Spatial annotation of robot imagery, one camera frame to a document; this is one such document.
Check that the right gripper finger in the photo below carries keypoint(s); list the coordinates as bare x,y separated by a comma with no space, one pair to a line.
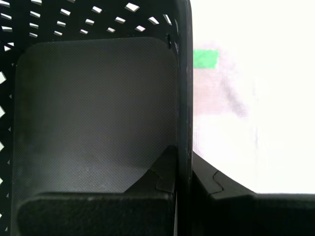
258,216
98,214

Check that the black perforated plastic basket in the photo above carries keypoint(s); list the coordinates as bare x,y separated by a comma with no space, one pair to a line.
98,98

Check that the translucent white table cover sheet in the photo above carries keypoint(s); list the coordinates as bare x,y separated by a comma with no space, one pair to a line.
258,123

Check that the small green tape square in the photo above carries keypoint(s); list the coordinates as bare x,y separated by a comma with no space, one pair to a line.
206,59

